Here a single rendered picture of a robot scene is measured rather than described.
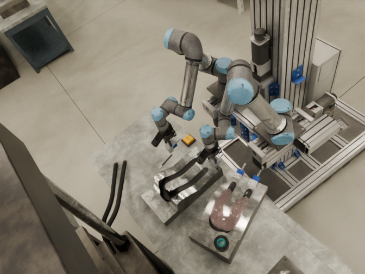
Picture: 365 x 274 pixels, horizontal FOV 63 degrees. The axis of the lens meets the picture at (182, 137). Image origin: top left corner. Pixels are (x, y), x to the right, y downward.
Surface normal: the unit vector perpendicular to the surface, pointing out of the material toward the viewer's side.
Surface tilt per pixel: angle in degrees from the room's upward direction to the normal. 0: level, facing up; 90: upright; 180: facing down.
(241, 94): 83
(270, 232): 0
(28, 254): 0
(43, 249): 0
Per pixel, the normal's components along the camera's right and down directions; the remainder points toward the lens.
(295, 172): -0.22, -0.57
